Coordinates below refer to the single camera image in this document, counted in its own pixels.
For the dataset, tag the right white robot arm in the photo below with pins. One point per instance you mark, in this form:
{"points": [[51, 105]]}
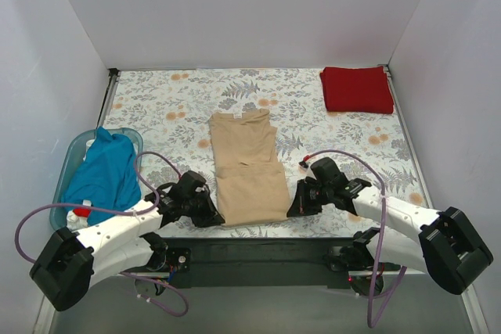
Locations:
{"points": [[443, 244]]}

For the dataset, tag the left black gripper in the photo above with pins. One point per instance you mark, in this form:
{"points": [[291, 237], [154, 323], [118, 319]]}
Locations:
{"points": [[201, 209]]}

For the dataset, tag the white and red garment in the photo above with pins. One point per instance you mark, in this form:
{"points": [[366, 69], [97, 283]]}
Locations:
{"points": [[77, 218]]}

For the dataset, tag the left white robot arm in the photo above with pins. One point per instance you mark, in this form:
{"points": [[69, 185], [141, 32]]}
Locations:
{"points": [[73, 262]]}

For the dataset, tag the beige t shirt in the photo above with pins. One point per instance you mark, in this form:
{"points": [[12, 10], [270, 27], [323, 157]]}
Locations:
{"points": [[251, 182]]}

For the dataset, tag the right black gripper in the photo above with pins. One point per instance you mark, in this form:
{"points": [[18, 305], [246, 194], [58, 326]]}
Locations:
{"points": [[309, 199]]}

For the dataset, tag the folded red t shirt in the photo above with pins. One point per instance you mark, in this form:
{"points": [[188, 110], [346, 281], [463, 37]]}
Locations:
{"points": [[364, 90]]}

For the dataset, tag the teal plastic basket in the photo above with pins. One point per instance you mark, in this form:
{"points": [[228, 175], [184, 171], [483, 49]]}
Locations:
{"points": [[75, 155]]}

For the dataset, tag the floral table cloth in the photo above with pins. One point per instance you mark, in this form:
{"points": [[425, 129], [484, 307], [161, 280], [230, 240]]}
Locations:
{"points": [[171, 110]]}

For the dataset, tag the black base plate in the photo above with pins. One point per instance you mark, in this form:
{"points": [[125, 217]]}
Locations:
{"points": [[230, 262]]}

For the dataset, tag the blue t shirt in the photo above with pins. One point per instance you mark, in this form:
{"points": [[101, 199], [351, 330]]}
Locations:
{"points": [[106, 178]]}

